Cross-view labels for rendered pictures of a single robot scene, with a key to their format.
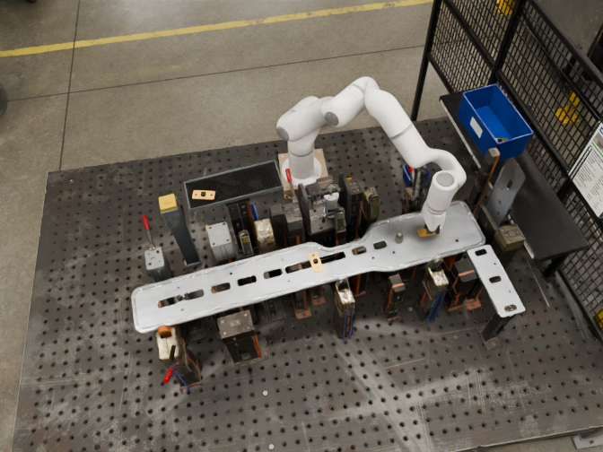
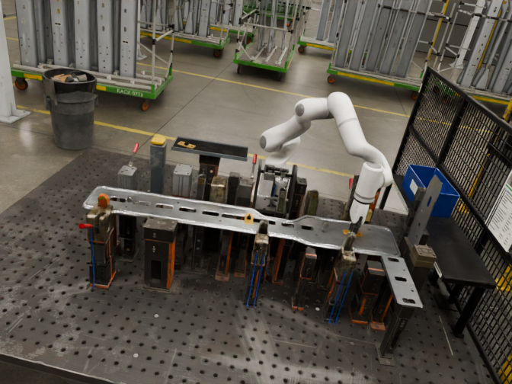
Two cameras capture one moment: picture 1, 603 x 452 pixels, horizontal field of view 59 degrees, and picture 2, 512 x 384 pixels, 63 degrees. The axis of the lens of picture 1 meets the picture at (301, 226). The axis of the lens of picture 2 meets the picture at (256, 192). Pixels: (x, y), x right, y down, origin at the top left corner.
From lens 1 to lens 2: 103 cm
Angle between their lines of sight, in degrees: 29
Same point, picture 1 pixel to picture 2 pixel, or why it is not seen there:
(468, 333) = (366, 345)
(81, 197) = (101, 164)
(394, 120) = (344, 110)
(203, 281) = (154, 199)
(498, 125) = not seen: hidden behind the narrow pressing
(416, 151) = (356, 136)
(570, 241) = (479, 276)
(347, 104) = (314, 102)
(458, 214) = (382, 234)
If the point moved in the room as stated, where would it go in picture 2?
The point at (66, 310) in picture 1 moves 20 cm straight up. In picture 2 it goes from (41, 211) to (37, 177)
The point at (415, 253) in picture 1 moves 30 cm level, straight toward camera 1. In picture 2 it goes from (335, 241) to (296, 272)
